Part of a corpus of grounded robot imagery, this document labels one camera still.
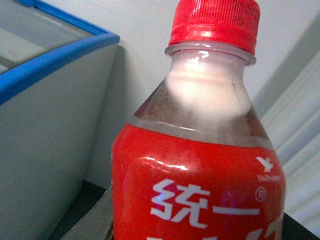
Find red label tea bottle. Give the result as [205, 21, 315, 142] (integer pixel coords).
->
[111, 0, 286, 240]

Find white chest freezer blue rim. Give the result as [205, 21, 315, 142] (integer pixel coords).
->
[0, 0, 120, 240]

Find grey vertical blinds curtain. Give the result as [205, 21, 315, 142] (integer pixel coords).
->
[253, 9, 320, 235]

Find rear glass sliding lid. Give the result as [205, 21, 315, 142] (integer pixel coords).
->
[0, 0, 92, 73]

